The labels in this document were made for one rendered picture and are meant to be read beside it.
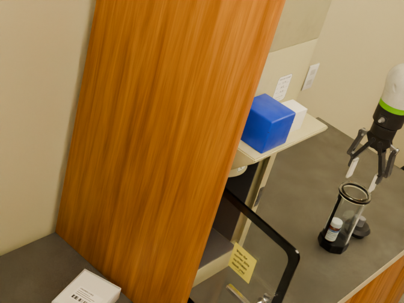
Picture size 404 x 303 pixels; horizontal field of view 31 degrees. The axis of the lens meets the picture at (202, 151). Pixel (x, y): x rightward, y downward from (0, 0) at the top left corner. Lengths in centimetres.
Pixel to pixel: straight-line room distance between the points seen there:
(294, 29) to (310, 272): 89
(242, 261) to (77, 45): 68
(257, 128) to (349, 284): 84
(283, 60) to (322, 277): 83
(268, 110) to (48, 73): 56
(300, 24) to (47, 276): 96
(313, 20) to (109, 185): 68
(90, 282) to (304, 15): 91
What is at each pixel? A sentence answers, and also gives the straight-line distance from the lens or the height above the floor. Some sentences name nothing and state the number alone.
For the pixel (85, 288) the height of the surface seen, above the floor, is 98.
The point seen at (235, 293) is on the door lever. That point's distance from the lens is 181.
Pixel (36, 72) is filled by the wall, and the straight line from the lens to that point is 188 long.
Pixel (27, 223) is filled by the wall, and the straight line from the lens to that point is 219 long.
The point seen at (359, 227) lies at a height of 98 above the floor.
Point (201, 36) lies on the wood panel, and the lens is 163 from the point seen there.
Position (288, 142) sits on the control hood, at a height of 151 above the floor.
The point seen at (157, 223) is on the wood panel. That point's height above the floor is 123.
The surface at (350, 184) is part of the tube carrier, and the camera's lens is 244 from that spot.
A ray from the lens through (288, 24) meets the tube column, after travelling 177.
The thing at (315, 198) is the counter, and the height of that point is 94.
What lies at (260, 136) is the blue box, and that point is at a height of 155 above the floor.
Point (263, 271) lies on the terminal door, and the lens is 179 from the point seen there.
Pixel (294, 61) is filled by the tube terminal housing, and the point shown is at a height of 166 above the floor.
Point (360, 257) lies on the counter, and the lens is 254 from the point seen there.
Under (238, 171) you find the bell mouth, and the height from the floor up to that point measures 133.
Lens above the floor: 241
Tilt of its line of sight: 32 degrees down
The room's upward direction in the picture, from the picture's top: 16 degrees clockwise
